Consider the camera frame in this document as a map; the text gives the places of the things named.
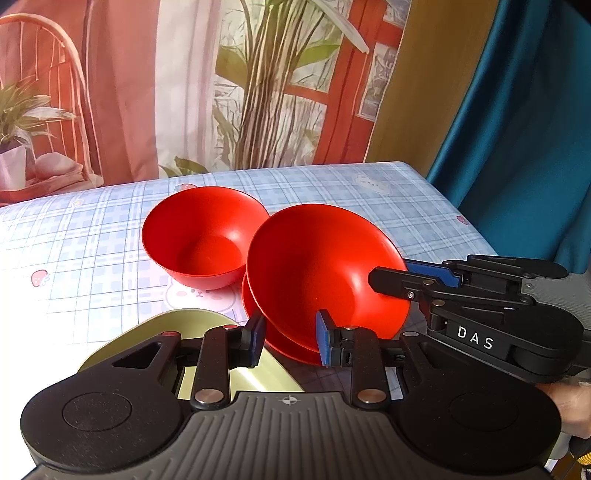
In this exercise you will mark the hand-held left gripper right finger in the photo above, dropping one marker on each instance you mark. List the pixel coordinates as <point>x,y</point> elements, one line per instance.
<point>323,339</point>

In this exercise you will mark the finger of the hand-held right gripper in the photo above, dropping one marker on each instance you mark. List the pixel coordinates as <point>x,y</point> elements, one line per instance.
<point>434,272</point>
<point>397,282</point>

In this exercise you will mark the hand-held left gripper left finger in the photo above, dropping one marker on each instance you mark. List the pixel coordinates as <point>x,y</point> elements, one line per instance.
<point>255,341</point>

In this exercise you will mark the red plate underneath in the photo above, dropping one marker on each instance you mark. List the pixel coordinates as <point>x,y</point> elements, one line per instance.
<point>281,339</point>

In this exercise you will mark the wide red bowl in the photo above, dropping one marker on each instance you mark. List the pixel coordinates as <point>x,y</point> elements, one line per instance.
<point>318,267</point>

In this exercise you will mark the person's right hand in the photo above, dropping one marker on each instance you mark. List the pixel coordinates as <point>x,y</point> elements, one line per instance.
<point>570,406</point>

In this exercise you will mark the light green plate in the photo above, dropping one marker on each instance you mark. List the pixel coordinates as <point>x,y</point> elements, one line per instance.
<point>249,381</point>

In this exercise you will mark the deep red bowl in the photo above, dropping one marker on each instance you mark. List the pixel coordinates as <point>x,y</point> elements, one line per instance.
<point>198,244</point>

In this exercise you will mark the blue curtain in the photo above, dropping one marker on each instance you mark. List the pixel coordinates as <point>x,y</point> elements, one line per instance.
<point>521,138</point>

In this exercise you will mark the wooden panel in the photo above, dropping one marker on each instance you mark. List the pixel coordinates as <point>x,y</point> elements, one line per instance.
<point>429,83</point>

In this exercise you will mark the checkered tablecloth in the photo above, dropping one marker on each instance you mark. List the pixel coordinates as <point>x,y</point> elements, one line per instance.
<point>92,221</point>

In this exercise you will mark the printed wall tapestry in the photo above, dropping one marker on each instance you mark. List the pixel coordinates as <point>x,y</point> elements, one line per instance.
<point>161,92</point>

